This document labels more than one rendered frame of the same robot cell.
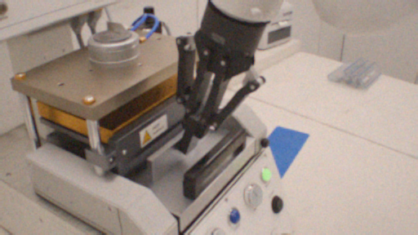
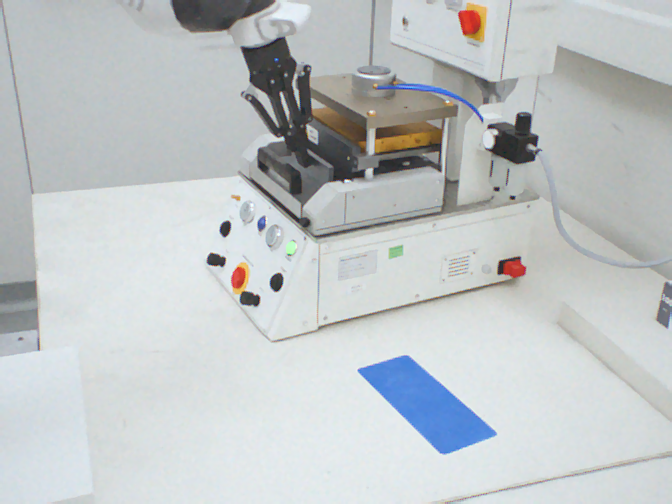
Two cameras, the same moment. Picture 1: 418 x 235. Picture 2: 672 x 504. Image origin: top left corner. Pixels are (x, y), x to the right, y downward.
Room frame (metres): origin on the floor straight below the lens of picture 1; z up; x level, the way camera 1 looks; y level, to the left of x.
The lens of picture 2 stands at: (1.24, -1.14, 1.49)
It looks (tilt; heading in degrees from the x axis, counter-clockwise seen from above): 26 degrees down; 120
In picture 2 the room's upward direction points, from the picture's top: 2 degrees clockwise
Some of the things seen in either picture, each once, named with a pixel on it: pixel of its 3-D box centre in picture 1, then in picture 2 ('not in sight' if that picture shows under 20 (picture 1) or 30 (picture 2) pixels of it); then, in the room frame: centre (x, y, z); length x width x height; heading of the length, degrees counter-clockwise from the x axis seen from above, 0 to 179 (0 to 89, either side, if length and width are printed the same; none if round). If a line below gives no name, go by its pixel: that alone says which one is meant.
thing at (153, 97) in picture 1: (121, 82); (373, 116); (0.58, 0.14, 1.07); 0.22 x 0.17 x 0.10; 148
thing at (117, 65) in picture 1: (111, 65); (393, 106); (0.61, 0.16, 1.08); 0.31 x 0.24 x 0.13; 148
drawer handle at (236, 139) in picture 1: (217, 159); (278, 169); (0.48, -0.01, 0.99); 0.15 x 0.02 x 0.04; 148
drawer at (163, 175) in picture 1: (144, 143); (346, 168); (0.55, 0.10, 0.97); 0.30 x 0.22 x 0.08; 58
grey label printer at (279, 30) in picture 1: (257, 19); not in sight; (1.61, -0.20, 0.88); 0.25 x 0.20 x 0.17; 44
